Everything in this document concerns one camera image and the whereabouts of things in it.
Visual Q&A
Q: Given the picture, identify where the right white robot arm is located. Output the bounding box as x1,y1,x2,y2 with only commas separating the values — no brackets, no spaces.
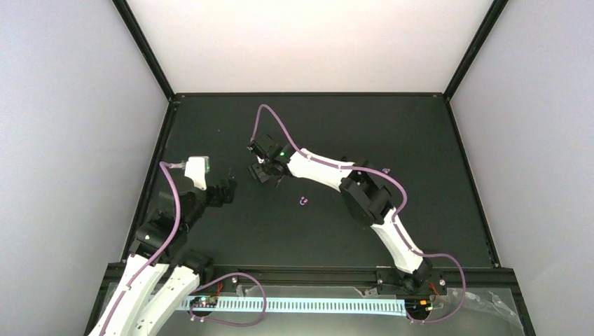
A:
247,134,432,293

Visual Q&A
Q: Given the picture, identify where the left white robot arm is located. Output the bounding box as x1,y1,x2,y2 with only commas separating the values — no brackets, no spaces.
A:
90,179,237,335

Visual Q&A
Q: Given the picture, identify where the left circuit board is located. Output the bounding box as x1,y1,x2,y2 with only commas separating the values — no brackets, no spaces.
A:
190,297,218,310

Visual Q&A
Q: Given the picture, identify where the circuit board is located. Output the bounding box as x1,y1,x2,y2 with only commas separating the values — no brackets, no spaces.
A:
405,300,434,312
190,297,218,310

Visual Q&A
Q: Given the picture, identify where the right circuit board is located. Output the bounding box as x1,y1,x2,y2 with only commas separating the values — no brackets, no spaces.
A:
405,300,434,312

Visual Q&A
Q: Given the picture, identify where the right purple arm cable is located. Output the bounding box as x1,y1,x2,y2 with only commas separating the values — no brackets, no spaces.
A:
250,104,467,298

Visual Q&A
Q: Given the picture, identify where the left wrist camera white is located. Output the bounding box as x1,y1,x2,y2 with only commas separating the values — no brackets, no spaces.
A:
184,156,210,190

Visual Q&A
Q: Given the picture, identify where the black aluminium front rail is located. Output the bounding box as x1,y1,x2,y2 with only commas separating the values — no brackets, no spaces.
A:
104,263,516,291

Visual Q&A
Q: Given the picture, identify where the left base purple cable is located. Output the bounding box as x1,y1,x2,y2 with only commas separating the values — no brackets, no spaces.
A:
185,272,268,327

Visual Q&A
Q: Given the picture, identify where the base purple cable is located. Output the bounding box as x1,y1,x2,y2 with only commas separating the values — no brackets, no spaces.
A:
408,287,467,325
185,272,268,327

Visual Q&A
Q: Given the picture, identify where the white slotted cable duct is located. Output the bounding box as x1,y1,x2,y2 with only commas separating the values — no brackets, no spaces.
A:
177,296,406,316

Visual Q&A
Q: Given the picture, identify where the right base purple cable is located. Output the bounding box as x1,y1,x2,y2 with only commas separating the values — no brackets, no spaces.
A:
408,287,467,325

